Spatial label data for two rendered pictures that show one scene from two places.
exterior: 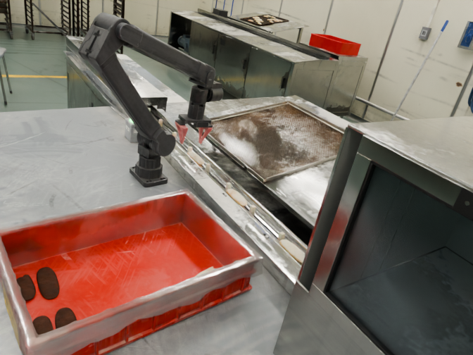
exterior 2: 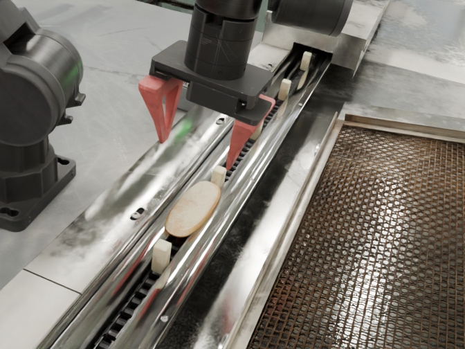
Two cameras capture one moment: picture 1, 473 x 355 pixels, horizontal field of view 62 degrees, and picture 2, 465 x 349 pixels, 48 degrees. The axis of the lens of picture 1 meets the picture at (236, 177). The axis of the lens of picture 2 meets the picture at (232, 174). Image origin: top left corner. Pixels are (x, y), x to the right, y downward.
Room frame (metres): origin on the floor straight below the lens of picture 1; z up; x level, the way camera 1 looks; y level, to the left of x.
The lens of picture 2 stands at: (1.04, -0.20, 1.20)
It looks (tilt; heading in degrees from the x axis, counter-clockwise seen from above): 35 degrees down; 52
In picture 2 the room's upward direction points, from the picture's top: 11 degrees clockwise
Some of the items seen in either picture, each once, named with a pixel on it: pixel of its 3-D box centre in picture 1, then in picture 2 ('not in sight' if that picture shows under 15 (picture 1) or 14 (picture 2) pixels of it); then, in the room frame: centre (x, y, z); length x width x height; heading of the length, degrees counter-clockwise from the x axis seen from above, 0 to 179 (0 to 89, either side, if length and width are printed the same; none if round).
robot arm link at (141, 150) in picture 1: (154, 143); (31, 94); (1.16, 0.28, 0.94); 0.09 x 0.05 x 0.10; 147
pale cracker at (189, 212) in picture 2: (196, 157); (194, 205); (1.28, 0.16, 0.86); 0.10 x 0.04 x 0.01; 37
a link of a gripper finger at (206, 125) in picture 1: (198, 131); (226, 123); (1.31, 0.16, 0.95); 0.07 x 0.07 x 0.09; 37
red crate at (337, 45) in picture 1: (334, 44); not in sight; (4.99, -0.85, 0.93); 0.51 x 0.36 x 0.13; 41
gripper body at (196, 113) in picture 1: (196, 112); (218, 47); (1.30, 0.18, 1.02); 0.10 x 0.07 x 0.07; 127
